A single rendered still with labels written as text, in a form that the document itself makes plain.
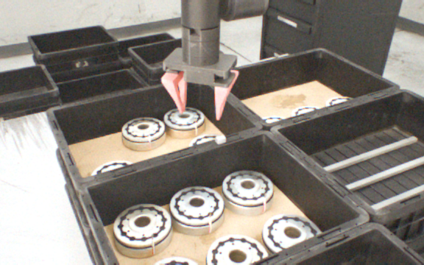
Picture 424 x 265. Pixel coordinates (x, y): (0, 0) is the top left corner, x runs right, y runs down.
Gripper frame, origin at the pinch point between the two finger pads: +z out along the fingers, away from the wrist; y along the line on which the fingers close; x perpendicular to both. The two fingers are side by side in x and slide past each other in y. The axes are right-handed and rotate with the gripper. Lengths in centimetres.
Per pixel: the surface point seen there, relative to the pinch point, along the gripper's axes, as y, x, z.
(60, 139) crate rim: 30.5, -2.4, 13.5
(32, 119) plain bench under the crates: 69, -38, 36
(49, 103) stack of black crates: 90, -73, 52
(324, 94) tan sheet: -19, -58, 22
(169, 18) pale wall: 136, -316, 92
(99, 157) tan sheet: 28.1, -10.9, 23.4
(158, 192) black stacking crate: 8.5, 0.0, 19.8
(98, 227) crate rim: 10.9, 17.0, 13.7
